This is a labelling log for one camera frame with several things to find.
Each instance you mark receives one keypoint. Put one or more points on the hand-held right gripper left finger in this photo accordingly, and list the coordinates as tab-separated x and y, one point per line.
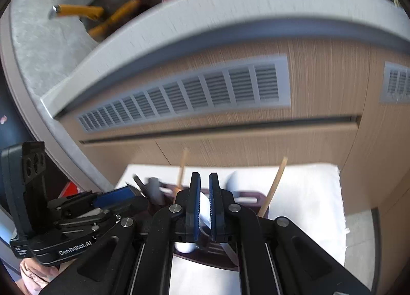
193	211

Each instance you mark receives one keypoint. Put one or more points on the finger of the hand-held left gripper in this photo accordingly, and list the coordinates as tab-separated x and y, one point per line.
125	209
115	195

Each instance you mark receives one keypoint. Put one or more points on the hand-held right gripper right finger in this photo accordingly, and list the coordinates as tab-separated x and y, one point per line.
215	211

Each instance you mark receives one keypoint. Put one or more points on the white plastic spoon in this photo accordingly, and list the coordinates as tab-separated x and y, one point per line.
205	211

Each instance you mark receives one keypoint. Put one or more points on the wooden spoon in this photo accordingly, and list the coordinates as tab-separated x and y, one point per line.
178	191

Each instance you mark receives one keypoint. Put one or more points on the grey metal spoon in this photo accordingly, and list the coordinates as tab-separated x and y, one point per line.
153	189

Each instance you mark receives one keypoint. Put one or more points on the maroon plastic utensil holder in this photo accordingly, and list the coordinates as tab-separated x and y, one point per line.
248	193

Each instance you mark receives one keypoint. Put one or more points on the wooden chopstick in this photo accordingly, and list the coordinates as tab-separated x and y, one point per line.
275	183
183	167

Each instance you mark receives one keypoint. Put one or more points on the person's left hand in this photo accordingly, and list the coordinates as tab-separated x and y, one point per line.
37	275

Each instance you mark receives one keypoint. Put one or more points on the red floor mat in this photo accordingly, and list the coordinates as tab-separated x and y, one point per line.
72	189

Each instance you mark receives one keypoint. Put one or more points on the white table cloth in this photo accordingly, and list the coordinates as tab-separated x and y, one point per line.
307	202

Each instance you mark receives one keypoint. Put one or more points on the long grey vent grille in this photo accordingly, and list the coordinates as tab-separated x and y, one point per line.
192	93

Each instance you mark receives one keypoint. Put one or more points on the wooden cabinet front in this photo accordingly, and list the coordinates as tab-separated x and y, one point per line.
320	67

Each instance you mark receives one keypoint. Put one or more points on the grey stone counter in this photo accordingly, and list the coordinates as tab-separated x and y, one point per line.
224	10

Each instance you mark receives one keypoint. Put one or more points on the short grey vent grille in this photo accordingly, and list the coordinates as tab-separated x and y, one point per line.
395	82

